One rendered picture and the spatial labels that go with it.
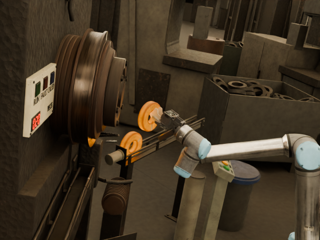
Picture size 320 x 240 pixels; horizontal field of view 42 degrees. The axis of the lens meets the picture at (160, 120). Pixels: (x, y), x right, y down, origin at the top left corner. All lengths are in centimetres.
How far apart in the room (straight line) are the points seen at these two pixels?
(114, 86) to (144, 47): 285
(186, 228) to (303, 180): 89
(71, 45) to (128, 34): 286
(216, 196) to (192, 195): 16
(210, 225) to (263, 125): 153
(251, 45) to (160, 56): 207
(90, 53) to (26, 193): 53
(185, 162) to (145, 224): 101
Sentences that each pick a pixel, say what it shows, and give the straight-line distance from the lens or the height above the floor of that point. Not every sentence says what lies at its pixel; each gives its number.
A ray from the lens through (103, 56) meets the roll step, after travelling 154.
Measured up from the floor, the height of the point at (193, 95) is 52.
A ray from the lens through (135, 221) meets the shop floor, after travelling 293.
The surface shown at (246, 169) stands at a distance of 299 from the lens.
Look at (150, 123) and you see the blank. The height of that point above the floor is 87.
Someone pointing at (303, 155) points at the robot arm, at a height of 94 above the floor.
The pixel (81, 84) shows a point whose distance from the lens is 148.
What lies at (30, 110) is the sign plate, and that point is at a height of 115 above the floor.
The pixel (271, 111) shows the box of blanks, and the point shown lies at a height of 62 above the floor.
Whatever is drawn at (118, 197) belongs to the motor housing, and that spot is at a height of 51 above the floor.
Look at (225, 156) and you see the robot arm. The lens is 211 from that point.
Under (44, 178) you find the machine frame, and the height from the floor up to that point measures 87.
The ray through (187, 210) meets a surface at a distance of 256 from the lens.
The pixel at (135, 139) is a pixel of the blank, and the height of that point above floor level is 75.
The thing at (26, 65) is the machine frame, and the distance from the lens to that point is 124.
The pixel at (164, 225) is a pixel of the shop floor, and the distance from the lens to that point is 294.
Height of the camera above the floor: 155
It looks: 18 degrees down
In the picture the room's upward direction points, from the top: 9 degrees clockwise
